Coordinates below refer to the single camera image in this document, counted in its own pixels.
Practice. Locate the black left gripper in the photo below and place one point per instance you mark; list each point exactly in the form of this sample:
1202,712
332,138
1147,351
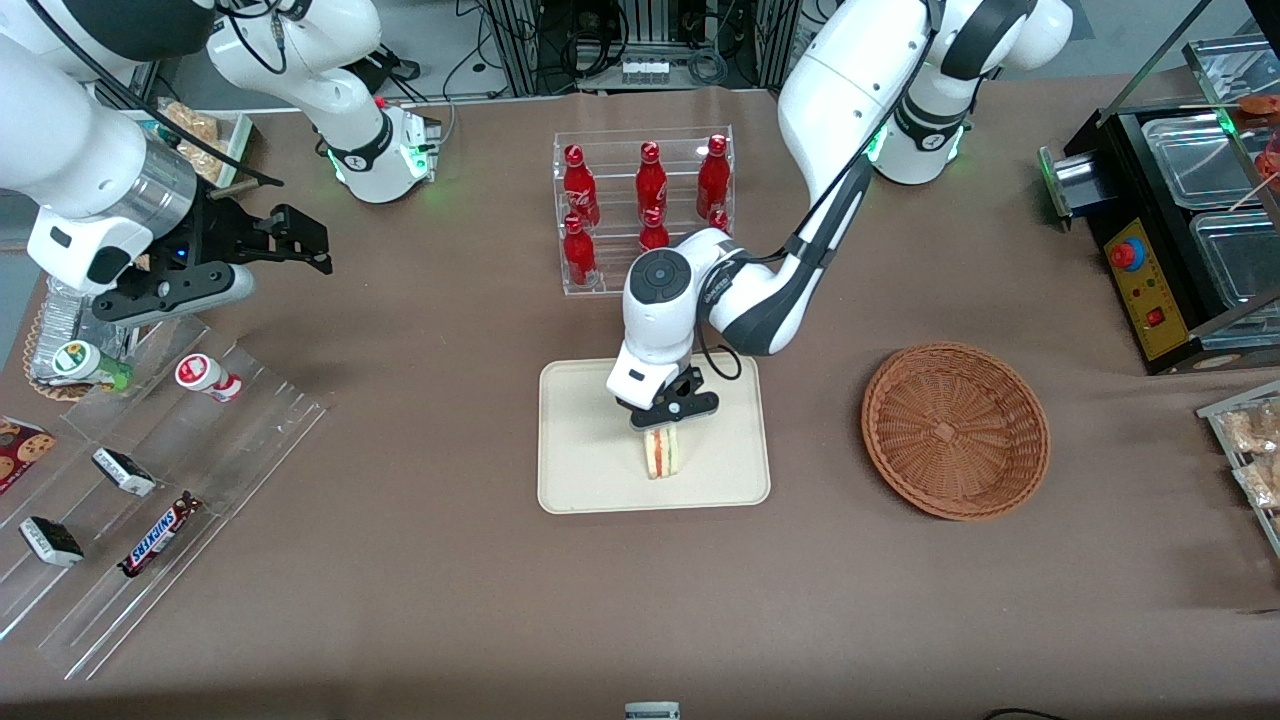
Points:
687,387

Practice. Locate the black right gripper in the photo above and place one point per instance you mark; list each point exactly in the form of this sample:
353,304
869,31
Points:
222,233

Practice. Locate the triangular sandwich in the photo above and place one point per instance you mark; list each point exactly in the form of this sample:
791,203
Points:
662,455

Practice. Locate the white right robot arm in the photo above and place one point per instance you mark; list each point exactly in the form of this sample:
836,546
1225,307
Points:
80,150

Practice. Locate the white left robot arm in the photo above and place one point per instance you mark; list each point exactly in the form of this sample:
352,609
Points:
850,80

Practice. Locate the cream plastic tray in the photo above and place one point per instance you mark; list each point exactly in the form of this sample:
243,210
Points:
590,440

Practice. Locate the white tray of bread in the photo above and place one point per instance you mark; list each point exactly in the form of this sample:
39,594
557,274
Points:
215,140

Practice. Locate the brown wicker basket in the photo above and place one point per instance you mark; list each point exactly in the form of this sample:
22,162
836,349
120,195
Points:
950,430

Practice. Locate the small flat wicker basket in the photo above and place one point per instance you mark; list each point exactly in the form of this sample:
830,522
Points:
35,375

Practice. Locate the grey tray of snack packs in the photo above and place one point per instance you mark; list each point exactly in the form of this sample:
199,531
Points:
1225,415

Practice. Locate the clear acrylic bottle rack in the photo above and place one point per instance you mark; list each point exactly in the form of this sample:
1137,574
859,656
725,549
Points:
610,275

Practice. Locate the red capped yogurt bottle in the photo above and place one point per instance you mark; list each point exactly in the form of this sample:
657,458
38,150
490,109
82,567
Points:
203,375

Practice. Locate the red cola bottle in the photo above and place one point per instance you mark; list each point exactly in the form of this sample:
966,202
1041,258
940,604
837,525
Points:
580,188
713,180
651,182
654,232
579,255
719,220

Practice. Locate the clear acrylic stepped shelf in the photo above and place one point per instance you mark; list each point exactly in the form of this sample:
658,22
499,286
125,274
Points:
230,450

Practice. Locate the clear plastic water bottle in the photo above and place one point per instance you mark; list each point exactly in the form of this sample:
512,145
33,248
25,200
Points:
70,318

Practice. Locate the green capped yogurt bottle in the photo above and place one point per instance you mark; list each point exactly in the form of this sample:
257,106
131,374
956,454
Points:
80,362

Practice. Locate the white grey device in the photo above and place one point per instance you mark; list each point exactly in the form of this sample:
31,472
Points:
652,711

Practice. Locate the black white snack box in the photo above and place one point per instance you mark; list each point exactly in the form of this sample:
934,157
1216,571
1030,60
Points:
52,541
124,471

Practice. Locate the snickers chocolate bar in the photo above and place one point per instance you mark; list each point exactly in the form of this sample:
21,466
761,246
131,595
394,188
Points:
158,535

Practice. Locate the chocolate chip cookie pack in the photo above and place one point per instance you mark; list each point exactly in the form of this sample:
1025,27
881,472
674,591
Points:
22,452

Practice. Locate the white power strip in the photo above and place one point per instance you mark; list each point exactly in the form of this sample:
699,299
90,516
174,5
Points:
645,71

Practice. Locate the black fryer machine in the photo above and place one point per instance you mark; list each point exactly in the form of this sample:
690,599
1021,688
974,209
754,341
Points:
1150,300

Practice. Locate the clear bag of snacks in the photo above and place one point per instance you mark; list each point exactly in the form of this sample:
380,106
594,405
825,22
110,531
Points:
1255,430
1262,482

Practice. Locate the steel fryer pan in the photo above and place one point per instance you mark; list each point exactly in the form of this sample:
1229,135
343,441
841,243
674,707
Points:
1240,262
1195,158

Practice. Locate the grey metal rod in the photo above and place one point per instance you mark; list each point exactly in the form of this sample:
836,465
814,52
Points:
1150,62

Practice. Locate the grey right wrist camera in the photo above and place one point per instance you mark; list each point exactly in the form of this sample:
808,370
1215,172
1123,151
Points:
190,288

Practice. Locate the aluminium equipment frame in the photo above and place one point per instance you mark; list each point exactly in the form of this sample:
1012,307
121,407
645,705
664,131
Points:
590,45

